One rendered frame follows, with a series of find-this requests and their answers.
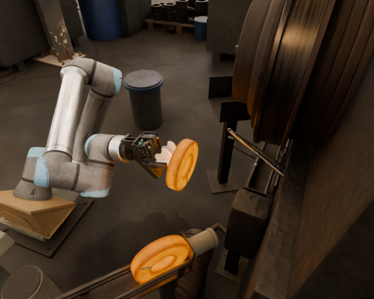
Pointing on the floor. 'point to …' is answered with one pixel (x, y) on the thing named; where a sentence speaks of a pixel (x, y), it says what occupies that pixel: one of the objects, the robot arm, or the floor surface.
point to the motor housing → (188, 292)
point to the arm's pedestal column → (53, 245)
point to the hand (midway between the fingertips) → (182, 159)
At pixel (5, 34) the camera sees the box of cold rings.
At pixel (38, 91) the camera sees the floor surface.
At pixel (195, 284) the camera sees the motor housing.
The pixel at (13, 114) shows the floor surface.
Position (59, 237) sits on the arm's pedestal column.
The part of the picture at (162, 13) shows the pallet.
